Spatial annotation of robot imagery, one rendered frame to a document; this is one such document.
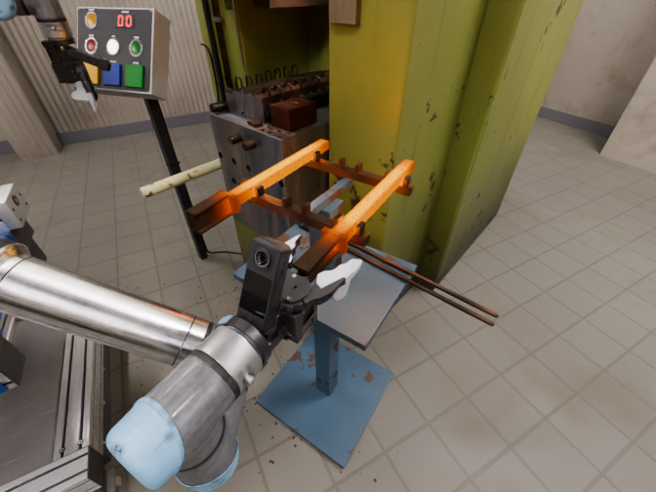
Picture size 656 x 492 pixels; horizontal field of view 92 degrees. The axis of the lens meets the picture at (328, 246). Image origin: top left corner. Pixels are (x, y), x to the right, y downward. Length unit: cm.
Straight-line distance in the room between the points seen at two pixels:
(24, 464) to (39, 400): 20
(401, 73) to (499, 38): 45
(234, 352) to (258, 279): 9
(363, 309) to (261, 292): 41
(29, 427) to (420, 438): 127
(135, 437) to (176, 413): 4
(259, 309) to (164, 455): 16
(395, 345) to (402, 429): 35
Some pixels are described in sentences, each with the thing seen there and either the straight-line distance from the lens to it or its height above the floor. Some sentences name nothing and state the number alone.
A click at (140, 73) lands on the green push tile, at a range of 144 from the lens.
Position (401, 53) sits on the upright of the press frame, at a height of 113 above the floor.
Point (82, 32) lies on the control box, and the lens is 167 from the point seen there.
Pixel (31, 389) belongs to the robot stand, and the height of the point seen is 21.
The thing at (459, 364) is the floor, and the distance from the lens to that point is 156.
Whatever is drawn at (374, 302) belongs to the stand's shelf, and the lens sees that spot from 78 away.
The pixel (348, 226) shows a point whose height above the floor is 94.
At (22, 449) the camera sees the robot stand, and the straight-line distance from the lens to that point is 142.
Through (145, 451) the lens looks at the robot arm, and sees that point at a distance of 37.
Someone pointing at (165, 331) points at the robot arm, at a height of 90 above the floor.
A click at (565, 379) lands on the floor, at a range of 173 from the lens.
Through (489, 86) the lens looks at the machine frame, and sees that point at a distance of 130.
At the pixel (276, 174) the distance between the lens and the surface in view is 73.
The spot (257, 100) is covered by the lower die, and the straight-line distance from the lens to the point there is 111.
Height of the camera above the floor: 126
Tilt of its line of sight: 40 degrees down
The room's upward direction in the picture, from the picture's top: straight up
